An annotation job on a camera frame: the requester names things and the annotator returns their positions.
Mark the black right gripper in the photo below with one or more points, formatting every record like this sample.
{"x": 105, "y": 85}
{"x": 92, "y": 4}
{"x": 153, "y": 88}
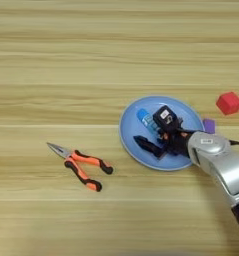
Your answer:
{"x": 177, "y": 143}

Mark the blue glue stick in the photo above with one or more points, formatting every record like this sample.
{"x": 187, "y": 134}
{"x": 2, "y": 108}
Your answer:
{"x": 147, "y": 120}

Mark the round blue plate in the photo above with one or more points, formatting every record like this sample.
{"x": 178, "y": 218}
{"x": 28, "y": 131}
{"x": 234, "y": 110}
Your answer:
{"x": 134, "y": 123}

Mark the purple rectangular block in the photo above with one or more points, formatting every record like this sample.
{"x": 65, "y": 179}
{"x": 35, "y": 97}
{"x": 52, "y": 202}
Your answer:
{"x": 209, "y": 126}

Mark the orange black needle-nose pliers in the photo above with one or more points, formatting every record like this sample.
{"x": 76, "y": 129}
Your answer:
{"x": 81, "y": 163}

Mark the red cube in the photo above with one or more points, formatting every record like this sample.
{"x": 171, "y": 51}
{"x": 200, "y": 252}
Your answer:
{"x": 229, "y": 103}

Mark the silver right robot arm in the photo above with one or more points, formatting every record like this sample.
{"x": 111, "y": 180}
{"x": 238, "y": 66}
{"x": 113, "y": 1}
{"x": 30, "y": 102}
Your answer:
{"x": 217, "y": 160}

